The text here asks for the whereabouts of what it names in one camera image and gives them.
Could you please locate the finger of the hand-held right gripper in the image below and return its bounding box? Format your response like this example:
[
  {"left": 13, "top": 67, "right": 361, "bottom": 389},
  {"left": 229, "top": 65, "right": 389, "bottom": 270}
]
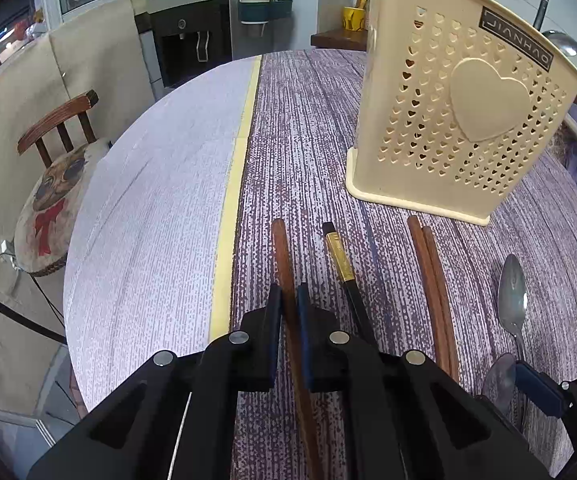
[{"left": 515, "top": 362, "right": 568, "bottom": 417}]

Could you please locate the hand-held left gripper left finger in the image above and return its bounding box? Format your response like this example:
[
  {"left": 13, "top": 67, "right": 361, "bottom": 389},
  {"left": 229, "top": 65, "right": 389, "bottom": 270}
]
[{"left": 27, "top": 284, "right": 284, "bottom": 480}]

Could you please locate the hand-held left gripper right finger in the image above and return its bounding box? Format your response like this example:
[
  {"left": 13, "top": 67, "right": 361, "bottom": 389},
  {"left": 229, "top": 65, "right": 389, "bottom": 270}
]
[{"left": 296, "top": 284, "right": 553, "bottom": 480}]

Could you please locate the metal spoon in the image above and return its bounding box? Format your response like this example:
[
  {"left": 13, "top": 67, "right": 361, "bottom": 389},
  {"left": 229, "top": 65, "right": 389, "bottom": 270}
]
[
  {"left": 497, "top": 253, "right": 529, "bottom": 362},
  {"left": 541, "top": 30, "right": 577, "bottom": 57},
  {"left": 481, "top": 352, "right": 519, "bottom": 417}
]

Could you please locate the black chopstick with gold band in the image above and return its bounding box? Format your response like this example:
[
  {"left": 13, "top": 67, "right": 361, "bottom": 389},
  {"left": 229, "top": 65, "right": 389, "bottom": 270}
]
[
  {"left": 533, "top": 0, "right": 552, "bottom": 32},
  {"left": 321, "top": 221, "right": 377, "bottom": 350}
]

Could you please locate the cream perforated utensil holder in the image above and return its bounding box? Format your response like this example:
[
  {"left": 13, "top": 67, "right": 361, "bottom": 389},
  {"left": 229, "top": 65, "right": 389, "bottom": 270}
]
[{"left": 345, "top": 0, "right": 577, "bottom": 226}]

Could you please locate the yellow mug with utensils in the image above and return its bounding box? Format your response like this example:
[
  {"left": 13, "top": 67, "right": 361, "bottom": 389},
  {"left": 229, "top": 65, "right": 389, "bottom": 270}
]
[{"left": 342, "top": 0, "right": 370, "bottom": 32}]

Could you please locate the round table with purple cloth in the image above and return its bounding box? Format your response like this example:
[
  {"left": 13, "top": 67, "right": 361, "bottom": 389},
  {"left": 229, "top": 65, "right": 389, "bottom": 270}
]
[{"left": 62, "top": 48, "right": 577, "bottom": 480}]

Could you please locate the round printed seat cushion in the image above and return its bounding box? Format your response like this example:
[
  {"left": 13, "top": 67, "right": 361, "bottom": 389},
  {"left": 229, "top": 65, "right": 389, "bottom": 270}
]
[{"left": 13, "top": 139, "right": 114, "bottom": 278}]

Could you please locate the white power strip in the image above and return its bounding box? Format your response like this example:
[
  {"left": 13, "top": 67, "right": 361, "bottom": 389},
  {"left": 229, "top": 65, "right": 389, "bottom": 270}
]
[{"left": 0, "top": 239, "right": 18, "bottom": 272}]

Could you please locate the water dispenser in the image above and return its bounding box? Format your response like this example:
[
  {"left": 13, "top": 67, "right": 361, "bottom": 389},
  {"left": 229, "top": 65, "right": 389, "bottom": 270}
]
[{"left": 135, "top": 0, "right": 234, "bottom": 89}]

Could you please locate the beige wall cloth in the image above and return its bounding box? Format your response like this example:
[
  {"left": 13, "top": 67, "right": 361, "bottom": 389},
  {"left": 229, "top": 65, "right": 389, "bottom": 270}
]
[{"left": 0, "top": 0, "right": 155, "bottom": 413}]

